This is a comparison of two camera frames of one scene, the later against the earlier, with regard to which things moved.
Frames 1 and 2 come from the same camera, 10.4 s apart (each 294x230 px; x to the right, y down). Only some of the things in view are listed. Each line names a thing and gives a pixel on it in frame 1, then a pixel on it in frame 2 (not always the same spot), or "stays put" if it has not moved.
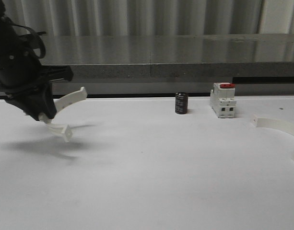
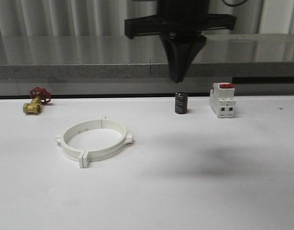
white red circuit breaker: [222, 99] stays put
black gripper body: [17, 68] to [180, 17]
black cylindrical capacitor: [181, 102] stays put
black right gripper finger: [31, 104] to [177, 50]
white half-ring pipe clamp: [290, 128] to [85, 156]
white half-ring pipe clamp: [59, 103] to [63, 138]
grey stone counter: [177, 63] stays put
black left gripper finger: [48, 101] to [184, 53]
